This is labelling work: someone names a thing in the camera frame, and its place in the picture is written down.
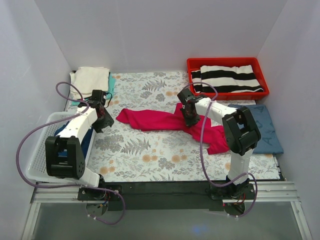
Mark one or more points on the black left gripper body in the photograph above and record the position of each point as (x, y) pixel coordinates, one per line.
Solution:
(104, 122)

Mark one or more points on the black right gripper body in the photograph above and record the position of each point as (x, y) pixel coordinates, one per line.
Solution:
(191, 119)

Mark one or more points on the crimson red t shirt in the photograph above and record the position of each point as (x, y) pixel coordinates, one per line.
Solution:
(153, 120)

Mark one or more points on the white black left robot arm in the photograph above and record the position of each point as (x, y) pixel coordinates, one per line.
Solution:
(66, 153)

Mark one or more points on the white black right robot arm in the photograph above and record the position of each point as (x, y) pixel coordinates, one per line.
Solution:
(241, 134)

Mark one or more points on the navy blue shirt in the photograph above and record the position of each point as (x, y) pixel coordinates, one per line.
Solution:
(86, 143)

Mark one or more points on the teal folded shirt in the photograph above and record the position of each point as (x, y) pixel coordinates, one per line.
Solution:
(110, 93)

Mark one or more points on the floral patterned table mat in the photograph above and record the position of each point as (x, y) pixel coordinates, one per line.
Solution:
(123, 154)

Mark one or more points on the cream folded shirt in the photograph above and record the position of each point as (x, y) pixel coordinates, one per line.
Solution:
(86, 79)

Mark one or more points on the red plastic tray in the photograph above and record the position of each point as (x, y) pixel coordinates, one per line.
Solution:
(194, 64)

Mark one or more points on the black white striped shirt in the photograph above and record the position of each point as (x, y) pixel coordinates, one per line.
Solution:
(223, 79)

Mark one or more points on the grey blue folded shirt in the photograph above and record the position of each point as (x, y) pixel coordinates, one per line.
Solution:
(269, 143)

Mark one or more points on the white plastic laundry basket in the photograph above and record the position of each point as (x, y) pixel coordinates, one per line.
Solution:
(36, 169)

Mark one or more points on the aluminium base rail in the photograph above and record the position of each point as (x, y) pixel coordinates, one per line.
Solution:
(185, 210)

